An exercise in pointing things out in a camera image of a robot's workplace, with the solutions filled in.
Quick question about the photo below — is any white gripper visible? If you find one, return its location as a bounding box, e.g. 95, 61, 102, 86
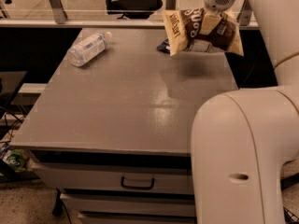
200, 0, 235, 35

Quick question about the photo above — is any brown and yellow chip bag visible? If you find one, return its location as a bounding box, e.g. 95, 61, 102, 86
163, 7, 244, 56

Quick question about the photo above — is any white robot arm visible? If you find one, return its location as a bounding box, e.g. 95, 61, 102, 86
191, 0, 299, 224

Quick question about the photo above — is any dark blue rxbar wrapper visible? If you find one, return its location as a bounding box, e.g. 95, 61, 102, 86
156, 39, 170, 54

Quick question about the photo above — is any black office chair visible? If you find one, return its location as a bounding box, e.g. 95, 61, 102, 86
106, 0, 163, 20

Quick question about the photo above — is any clear plastic water bottle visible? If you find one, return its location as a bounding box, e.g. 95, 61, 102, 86
67, 32, 112, 67

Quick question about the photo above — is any grey drawer cabinet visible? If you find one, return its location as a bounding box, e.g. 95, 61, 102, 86
13, 29, 236, 224

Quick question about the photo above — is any green snack package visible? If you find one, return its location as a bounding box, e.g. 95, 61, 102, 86
0, 144, 29, 172

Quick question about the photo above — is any black drawer handle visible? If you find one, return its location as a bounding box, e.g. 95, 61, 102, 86
121, 176, 155, 190

